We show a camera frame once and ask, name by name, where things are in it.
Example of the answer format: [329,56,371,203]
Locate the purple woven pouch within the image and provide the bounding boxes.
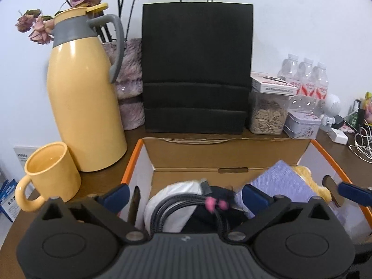
[233,159,347,227]

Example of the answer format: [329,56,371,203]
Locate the black braided cable coil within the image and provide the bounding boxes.
[149,178,233,239]

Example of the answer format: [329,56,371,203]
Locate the white and yellow plush toy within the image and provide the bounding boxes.
[292,166,332,203]

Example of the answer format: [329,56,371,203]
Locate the yellow ceramic mug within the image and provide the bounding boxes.
[15,142,81,212]

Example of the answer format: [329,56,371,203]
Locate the white charger adapter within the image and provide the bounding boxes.
[328,128,349,145]

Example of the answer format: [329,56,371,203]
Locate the red cardboard box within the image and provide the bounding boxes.
[120,137,357,229]

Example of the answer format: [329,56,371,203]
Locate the small printed tin box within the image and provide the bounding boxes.
[283,111,321,139]

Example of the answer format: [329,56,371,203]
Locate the colourful snack bag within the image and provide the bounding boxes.
[362,92,372,125]

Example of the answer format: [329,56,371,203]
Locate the blue booklets on floor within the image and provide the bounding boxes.
[1,179,20,222]

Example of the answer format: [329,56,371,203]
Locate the white robot figurine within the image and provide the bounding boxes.
[320,94,341,132]

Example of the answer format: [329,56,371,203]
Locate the clear jar of seeds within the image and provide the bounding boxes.
[249,71,299,135]

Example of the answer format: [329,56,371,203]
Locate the yellow thermos jug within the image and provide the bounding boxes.
[47,3,127,172]

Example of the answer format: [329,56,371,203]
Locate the water bottle middle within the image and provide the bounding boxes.
[292,57,315,106]

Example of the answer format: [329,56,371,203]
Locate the water bottle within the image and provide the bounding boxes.
[277,53,298,82]
[310,62,329,115]
[292,57,315,106]

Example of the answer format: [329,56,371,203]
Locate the pink fuzzy vase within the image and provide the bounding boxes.
[115,38,145,130]

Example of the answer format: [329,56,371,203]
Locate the water bottle right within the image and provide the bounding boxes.
[310,62,329,115]

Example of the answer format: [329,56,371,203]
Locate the water bottle left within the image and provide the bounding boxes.
[277,53,298,82]

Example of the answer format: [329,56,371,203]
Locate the black paper shopping bag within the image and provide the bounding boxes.
[141,0,253,134]

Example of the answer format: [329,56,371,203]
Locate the tangle of white cables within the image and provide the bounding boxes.
[348,120,372,163]

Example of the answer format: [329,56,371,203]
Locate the white wall panel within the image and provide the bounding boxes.
[13,146,38,164]

